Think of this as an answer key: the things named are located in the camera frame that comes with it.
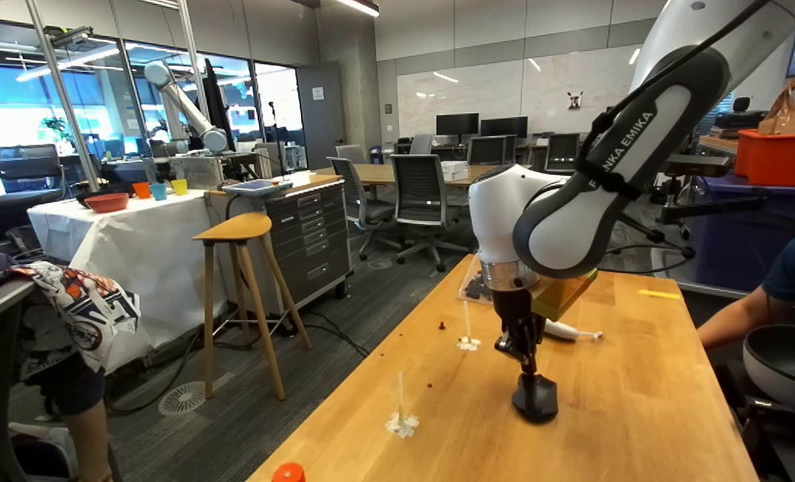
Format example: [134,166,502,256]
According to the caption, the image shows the person forearm at right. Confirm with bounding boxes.
[699,287,794,344]

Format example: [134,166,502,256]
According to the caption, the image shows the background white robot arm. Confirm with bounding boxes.
[146,60,228,154]

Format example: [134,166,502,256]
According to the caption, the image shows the far white plastic post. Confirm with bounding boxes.
[385,375,420,439]

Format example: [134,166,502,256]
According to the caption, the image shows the white cloth covered table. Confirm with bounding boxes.
[27,189,209,350]

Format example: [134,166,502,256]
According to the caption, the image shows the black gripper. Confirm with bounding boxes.
[494,289,543,375]

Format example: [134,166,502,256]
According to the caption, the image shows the orange plastic bin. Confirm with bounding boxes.
[737,129,795,186]

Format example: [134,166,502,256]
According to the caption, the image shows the colourful toy block set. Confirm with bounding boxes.
[270,463,306,482]

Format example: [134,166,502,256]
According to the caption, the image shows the wooden bar stool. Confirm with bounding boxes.
[195,210,310,399]

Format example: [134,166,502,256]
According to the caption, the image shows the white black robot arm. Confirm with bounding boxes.
[470,0,795,375]

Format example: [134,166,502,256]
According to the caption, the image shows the grey drawer cabinet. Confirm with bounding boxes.
[266,181,351,304]

